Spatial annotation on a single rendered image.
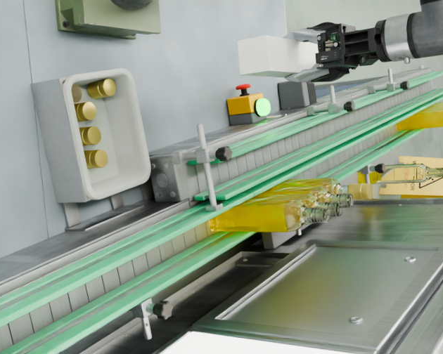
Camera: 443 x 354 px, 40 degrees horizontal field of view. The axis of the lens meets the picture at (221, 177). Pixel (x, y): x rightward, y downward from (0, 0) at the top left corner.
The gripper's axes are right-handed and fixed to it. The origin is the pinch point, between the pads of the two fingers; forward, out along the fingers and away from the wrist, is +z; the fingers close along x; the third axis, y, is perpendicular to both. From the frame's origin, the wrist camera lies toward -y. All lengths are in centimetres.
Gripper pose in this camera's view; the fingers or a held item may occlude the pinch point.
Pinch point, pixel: (290, 58)
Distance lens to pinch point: 120.7
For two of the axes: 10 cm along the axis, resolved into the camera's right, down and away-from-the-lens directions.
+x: 0.9, 9.9, 0.6
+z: -8.2, 0.3, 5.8
